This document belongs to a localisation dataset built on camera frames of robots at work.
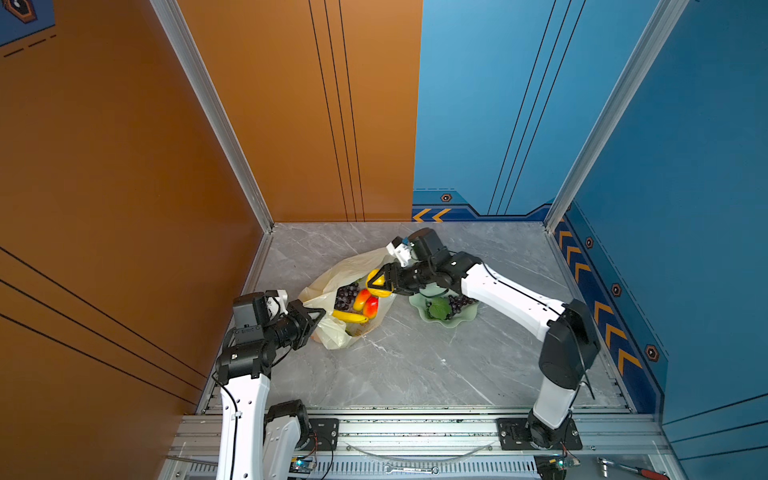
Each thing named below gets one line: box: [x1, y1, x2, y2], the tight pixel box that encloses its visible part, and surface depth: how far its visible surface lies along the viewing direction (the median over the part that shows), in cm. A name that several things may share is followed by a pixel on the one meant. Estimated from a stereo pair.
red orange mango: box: [363, 295, 379, 319], surface depth 92 cm
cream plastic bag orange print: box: [298, 248, 396, 350], surface depth 77 cm
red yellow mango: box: [353, 288, 371, 311], surface depth 96 cm
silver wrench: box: [385, 464, 440, 475], surface depth 71 cm
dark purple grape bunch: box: [334, 282, 359, 312], surface depth 95 cm
